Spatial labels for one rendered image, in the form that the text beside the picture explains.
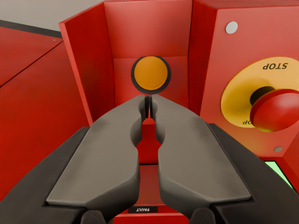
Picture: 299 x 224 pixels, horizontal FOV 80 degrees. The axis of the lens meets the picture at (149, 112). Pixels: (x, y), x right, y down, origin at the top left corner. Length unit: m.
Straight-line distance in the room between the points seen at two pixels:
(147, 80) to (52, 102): 0.32
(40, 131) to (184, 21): 0.33
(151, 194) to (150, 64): 0.14
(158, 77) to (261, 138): 0.13
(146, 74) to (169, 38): 0.05
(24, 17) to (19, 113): 0.68
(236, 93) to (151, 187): 0.12
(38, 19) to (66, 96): 0.61
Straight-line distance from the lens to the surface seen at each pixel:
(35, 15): 1.06
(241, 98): 0.18
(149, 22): 0.21
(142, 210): 0.19
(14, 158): 0.38
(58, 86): 0.55
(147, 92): 0.22
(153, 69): 0.21
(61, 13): 1.00
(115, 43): 0.22
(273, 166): 0.25
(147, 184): 0.20
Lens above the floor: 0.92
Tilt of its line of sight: 53 degrees down
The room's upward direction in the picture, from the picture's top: 179 degrees clockwise
